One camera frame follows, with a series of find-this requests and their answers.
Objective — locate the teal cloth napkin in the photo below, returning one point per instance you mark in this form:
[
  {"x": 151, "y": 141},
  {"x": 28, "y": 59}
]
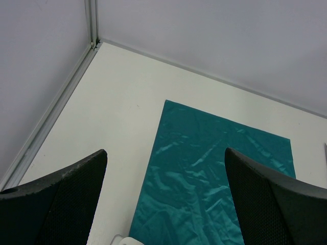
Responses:
[{"x": 185, "y": 196}]

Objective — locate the aluminium frame rail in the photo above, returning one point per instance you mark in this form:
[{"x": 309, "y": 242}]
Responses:
[{"x": 46, "y": 47}]

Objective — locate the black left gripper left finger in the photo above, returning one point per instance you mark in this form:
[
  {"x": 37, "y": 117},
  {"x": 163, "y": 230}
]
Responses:
[{"x": 58, "y": 208}]

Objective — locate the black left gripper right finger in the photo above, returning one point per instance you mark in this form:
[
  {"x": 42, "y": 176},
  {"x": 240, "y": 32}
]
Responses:
[{"x": 273, "y": 208}]

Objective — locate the white object at table edge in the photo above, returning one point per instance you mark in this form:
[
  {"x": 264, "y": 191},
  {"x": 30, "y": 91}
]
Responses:
[{"x": 120, "y": 240}]

